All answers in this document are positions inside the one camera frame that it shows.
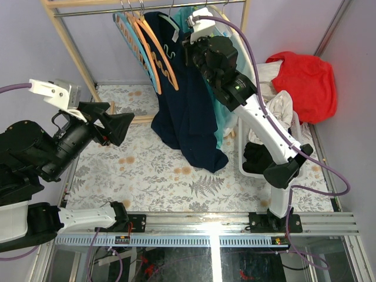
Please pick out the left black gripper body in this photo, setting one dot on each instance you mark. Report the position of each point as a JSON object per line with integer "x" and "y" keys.
{"x": 89, "y": 115}

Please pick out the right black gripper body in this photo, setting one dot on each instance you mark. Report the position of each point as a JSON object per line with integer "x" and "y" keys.
{"x": 195, "y": 53}

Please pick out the green hanger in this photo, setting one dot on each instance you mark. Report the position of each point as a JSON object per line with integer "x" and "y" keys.
{"x": 175, "y": 36}

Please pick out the navy blue t shirt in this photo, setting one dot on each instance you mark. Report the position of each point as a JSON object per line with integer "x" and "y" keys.
{"x": 185, "y": 120}

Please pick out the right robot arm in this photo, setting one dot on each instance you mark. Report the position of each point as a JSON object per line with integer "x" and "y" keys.
{"x": 215, "y": 58}

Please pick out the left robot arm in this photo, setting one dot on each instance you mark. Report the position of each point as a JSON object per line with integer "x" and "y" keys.
{"x": 30, "y": 157}

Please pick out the teal t shirt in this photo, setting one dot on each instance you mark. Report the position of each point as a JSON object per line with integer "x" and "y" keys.
{"x": 222, "y": 114}

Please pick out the orange hanger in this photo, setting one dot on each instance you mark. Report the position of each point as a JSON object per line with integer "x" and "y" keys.
{"x": 140, "y": 35}

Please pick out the blue hanger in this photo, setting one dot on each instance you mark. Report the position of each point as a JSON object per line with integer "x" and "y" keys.
{"x": 134, "y": 44}

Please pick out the wooden clothes rack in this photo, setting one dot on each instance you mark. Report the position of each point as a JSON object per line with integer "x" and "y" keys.
{"x": 85, "y": 30}

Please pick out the floral table mat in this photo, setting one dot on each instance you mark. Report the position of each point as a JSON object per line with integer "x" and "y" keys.
{"x": 147, "y": 175}

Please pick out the white laundry basket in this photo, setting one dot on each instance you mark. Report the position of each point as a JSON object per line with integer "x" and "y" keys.
{"x": 244, "y": 139}

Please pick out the white cloth pile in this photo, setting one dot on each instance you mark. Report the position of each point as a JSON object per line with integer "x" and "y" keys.
{"x": 278, "y": 102}

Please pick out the red cloth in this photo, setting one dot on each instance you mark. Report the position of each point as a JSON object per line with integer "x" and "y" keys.
{"x": 310, "y": 82}

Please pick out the black clothes in basket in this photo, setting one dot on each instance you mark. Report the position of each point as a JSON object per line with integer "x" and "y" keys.
{"x": 258, "y": 158}

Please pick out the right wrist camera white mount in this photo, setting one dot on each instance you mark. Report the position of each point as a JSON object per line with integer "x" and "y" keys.
{"x": 201, "y": 27}

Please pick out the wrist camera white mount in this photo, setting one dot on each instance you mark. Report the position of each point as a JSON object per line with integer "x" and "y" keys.
{"x": 62, "y": 94}
{"x": 201, "y": 27}

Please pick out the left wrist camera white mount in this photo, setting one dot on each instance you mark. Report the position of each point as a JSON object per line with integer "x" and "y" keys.
{"x": 62, "y": 94}

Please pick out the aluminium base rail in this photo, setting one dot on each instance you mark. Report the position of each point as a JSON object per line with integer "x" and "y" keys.
{"x": 163, "y": 229}

